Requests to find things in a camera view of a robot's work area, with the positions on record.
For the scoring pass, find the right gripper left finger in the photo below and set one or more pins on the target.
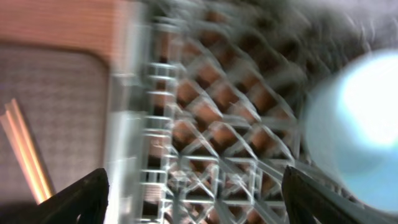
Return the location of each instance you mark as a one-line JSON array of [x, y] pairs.
[[84, 201]]

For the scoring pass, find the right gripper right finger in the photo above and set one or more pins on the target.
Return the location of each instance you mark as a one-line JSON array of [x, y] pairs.
[[307, 201]]

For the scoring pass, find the light blue rice bowl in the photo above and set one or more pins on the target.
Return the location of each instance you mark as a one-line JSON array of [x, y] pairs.
[[350, 128]]

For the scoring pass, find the grey dishwasher rack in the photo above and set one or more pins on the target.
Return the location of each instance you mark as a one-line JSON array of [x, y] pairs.
[[206, 102]]

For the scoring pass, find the wooden chopstick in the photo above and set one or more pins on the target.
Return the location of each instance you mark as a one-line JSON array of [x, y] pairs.
[[14, 109], [24, 155]]

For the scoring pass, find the dark brown serving tray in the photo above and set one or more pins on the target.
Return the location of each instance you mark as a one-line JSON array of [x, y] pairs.
[[62, 95]]

